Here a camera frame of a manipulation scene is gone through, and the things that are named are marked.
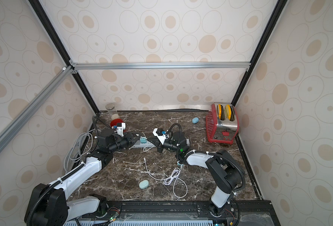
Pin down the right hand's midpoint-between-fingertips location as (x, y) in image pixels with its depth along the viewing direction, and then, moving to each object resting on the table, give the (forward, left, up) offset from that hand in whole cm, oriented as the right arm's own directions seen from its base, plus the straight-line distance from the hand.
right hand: (153, 137), depth 80 cm
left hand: (-1, +4, +4) cm, 6 cm away
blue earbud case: (+31, -28, -19) cm, 46 cm away
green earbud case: (-20, +5, -18) cm, 28 cm away
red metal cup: (+20, +34, -11) cm, 41 cm away
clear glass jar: (+28, +36, -7) cm, 46 cm away
